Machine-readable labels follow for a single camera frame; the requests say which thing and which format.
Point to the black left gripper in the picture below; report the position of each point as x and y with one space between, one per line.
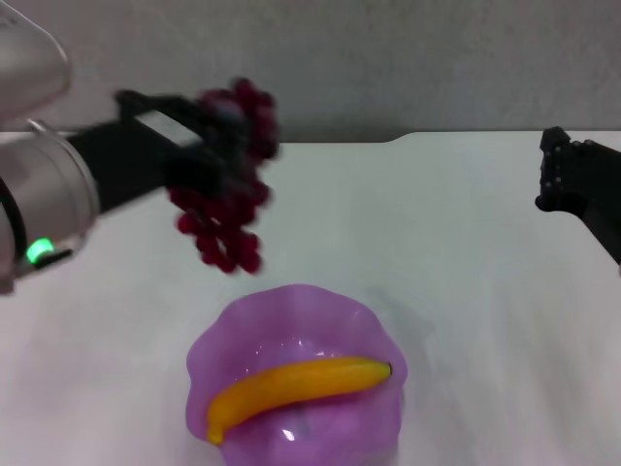
131 165

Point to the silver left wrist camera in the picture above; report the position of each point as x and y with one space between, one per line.
26 63

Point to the purple wavy plastic bowl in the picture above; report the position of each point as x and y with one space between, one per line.
291 320

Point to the grey wrist connector plug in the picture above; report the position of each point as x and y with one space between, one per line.
55 257

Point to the yellow banana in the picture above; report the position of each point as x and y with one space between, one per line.
301 383

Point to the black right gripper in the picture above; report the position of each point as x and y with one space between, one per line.
599 213

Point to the dark red grape bunch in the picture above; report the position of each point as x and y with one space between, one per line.
233 233

